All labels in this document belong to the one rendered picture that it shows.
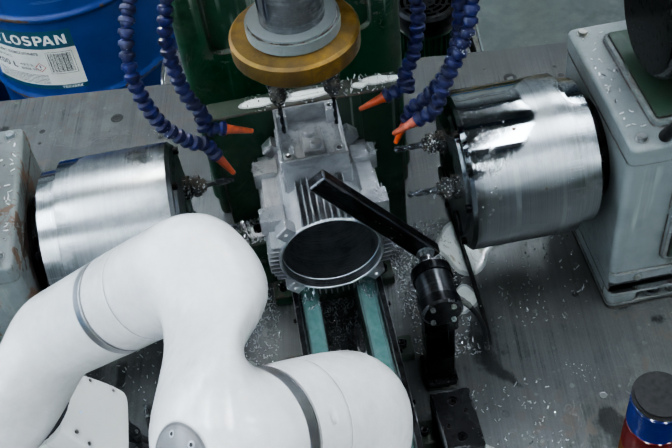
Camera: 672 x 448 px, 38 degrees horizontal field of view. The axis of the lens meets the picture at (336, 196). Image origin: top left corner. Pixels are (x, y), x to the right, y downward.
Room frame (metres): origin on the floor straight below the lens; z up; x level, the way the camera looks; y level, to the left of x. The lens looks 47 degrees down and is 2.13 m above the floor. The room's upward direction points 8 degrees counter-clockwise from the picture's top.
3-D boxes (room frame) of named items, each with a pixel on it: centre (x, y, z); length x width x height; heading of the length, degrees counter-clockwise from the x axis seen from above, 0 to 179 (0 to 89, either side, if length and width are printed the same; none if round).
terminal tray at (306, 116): (1.08, 0.03, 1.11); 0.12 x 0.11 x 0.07; 3
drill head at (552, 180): (1.06, -0.31, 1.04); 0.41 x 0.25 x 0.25; 94
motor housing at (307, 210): (1.04, 0.02, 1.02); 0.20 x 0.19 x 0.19; 3
